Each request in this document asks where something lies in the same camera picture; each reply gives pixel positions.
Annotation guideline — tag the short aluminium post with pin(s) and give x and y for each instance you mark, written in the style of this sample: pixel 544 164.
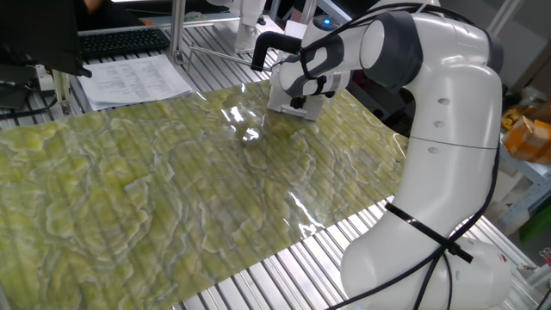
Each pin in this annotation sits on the short aluminium post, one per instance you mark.
pixel 62 90

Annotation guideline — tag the black monitor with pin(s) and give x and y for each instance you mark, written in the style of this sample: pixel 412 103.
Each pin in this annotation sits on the black monitor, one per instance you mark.
pixel 39 34

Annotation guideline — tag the printed paper stack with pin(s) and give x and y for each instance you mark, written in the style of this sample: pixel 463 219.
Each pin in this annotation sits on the printed paper stack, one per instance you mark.
pixel 129 82

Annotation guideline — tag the white drawer with black knob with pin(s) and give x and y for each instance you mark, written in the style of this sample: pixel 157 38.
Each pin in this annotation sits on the white drawer with black knob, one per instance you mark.
pixel 277 109

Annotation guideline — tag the orange packaging box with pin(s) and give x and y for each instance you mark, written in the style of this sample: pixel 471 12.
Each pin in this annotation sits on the orange packaging box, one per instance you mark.
pixel 529 138

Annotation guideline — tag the green crate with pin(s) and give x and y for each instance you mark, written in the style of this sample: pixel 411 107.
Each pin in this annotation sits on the green crate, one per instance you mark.
pixel 538 224

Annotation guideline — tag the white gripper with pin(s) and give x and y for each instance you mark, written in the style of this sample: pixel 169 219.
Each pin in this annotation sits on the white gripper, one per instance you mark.
pixel 275 88

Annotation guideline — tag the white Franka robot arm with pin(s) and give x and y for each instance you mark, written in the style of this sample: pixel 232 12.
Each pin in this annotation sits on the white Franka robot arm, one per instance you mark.
pixel 452 129

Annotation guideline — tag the white curvy robot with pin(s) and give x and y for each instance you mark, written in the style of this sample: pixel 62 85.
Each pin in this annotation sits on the white curvy robot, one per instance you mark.
pixel 249 26

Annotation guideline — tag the tall aluminium post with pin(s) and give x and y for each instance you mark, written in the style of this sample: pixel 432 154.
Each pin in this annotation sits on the tall aluminium post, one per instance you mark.
pixel 176 26

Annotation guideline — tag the black keyboard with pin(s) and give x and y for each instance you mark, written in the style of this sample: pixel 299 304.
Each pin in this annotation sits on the black keyboard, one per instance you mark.
pixel 125 43

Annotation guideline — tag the green marble pattern mat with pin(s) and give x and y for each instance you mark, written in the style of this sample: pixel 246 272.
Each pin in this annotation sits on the green marble pattern mat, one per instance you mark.
pixel 129 194

